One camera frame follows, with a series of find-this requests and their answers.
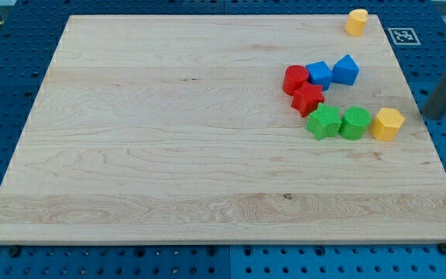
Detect white fiducial marker tag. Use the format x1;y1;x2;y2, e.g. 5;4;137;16
388;27;420;46

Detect blue triangle block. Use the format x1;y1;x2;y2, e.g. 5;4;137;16
332;54;359;86

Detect yellow hexagon block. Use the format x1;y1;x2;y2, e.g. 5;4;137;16
370;108;405;142

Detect red circle block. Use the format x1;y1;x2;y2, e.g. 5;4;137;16
282;64;309;96

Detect blue cube block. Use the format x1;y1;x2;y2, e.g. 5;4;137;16
305;61;333;91

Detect yellow heart block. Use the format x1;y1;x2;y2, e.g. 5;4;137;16
344;9;369;37

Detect wooden board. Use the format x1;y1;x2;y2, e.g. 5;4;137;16
0;14;446;246

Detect red star block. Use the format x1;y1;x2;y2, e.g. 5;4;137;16
291;82;325;118

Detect green circle block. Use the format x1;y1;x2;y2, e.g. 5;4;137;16
338;106;371;140

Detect green star block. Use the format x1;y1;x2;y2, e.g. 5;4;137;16
305;103;342;140

